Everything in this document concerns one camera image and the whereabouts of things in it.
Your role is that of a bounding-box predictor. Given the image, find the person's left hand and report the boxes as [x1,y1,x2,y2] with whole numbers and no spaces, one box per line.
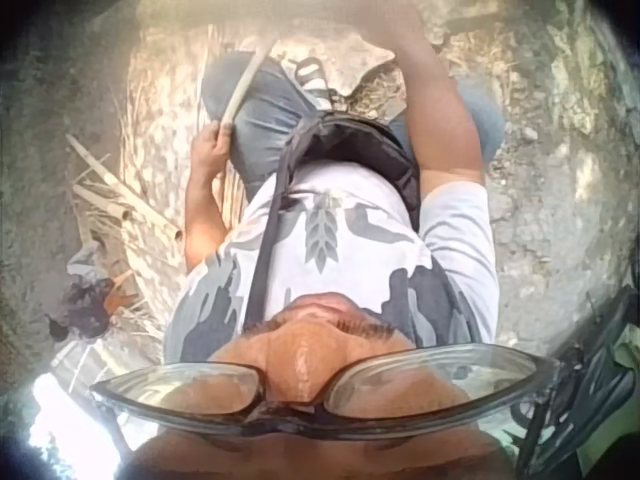
[191,121,236,177]

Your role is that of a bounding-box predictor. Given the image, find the person's right hand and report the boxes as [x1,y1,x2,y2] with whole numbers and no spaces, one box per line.
[383,0,434,49]

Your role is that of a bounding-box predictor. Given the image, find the pale bamboo stick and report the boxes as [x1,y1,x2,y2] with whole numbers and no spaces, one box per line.
[219,39,277,129]

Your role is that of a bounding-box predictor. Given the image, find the person's legs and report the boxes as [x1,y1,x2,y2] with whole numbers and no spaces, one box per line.
[199,52,507,201]

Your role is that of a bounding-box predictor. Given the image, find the pile of thin bamboo strips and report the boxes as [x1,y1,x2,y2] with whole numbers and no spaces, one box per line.
[117,24,251,311]

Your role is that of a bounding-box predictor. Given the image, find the heap of cut bamboo pieces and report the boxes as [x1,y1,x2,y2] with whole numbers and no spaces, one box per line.
[67,133,184,244]

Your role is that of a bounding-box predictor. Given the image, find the black sling bag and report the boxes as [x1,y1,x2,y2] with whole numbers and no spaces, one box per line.
[248,111,422,324]

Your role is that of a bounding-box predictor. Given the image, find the flat grey stone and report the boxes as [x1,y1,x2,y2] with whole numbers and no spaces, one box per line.
[277,28,400,99]

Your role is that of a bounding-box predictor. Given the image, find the dark cloth heap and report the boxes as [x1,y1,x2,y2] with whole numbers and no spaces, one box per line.
[45,238,144,346]

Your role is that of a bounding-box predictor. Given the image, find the black bicycle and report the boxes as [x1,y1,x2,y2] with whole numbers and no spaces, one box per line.
[509,279,640,479]

